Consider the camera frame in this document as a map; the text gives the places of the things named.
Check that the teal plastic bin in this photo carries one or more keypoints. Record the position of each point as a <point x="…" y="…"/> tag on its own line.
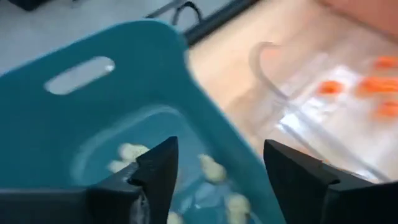
<point x="93" y="124"/>

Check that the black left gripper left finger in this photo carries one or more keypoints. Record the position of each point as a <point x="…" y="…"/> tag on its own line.
<point x="93" y="205"/>

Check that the orange plastic bin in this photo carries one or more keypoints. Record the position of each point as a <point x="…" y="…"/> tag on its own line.
<point x="367" y="12"/>

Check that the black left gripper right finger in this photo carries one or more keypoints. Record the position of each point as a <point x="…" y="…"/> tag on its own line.
<point x="326" y="199"/>

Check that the clear plastic bin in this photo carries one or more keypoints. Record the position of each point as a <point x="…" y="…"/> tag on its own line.
<point x="326" y="133"/>

